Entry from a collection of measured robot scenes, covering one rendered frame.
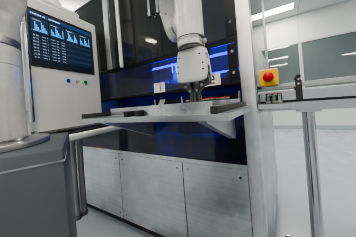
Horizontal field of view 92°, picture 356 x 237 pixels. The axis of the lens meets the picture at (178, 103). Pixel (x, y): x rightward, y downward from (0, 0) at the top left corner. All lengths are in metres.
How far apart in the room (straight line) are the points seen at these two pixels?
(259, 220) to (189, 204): 0.36
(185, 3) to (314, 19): 5.31
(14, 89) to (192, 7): 0.45
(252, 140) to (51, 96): 1.09
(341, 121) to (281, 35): 2.56
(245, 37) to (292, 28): 4.84
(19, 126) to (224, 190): 0.85
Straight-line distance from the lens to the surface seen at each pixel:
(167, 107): 0.56
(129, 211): 1.50
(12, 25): 0.47
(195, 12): 0.55
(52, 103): 1.19
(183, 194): 1.12
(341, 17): 5.81
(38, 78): 1.18
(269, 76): 0.80
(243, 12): 0.92
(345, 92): 0.96
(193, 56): 0.52
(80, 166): 1.45
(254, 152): 0.88
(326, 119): 5.53
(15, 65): 0.45
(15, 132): 0.43
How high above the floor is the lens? 0.91
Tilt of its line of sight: level
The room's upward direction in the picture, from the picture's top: 5 degrees counter-clockwise
